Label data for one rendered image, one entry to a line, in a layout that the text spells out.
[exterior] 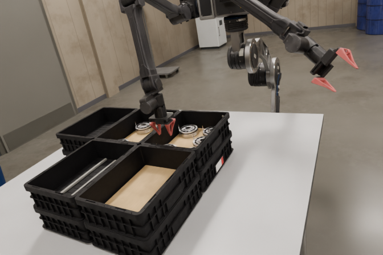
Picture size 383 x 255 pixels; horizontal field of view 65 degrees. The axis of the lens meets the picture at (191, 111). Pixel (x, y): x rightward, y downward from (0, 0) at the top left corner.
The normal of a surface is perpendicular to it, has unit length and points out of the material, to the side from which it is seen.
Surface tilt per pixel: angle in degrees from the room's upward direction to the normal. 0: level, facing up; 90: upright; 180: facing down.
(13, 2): 90
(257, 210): 0
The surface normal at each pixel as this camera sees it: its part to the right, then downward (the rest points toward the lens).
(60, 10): 0.89, 0.03
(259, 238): -0.16, -0.92
